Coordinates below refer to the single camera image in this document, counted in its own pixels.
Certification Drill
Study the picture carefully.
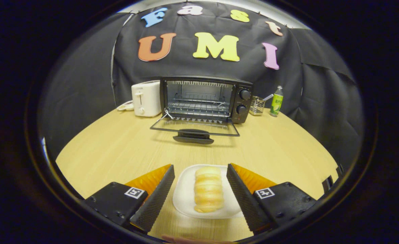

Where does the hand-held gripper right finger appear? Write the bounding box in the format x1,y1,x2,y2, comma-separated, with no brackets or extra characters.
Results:
226,163,318,234

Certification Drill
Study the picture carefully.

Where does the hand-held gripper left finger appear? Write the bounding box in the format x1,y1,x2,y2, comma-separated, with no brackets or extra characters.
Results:
81,164,175,233

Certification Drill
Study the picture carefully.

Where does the white plate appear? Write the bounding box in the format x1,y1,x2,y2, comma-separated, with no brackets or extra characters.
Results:
172,164,244,219

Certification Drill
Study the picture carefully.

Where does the yellow ridged bread roll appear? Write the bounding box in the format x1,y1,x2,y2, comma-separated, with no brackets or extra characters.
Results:
194,166,224,213

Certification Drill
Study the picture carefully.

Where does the black toaster oven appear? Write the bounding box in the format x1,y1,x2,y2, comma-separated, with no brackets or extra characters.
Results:
150,76,253,145

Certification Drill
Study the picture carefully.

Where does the white slot toaster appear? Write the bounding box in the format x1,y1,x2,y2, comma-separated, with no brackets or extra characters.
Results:
131,80,162,117

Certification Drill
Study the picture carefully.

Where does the green drink bottle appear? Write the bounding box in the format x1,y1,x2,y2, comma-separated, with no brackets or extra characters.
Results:
269,85,284,117

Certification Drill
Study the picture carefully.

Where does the wire mesh holder basket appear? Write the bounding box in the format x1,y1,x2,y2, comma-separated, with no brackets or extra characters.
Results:
249,96,266,116

